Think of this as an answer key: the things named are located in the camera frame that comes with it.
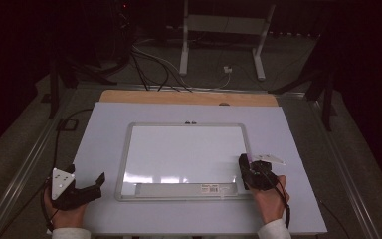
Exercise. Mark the black tripod stand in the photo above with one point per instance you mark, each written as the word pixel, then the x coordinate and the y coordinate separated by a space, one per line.
pixel 326 99
pixel 53 86

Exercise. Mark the dark equipment rack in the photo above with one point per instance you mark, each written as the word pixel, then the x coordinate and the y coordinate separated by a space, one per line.
pixel 123 26

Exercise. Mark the white plug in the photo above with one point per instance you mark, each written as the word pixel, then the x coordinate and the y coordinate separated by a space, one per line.
pixel 227 69

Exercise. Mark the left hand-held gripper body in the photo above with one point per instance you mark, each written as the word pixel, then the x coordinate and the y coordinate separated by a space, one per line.
pixel 71 195

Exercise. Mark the white table cover sheet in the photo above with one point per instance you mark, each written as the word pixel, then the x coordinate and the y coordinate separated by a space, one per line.
pixel 106 146

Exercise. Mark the white framed whiteboard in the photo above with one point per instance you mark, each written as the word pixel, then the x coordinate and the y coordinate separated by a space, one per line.
pixel 179 156

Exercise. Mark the black square floor plate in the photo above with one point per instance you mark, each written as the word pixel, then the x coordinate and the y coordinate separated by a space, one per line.
pixel 67 124

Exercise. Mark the small black whiteboard hanger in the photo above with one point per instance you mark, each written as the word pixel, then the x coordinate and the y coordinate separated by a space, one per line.
pixel 190 122

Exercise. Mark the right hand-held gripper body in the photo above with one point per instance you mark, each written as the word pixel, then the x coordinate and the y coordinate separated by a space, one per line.
pixel 260 174

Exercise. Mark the black and purple whiteboard eraser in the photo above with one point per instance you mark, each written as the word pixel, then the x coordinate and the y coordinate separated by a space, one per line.
pixel 244 169

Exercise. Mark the person's left hand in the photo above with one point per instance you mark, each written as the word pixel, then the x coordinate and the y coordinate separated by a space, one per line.
pixel 64 217

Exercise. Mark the person's right hand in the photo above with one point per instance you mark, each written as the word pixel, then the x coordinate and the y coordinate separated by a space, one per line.
pixel 272 202

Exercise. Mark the white metal stand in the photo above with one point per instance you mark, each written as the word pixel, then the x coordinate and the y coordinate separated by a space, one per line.
pixel 224 25

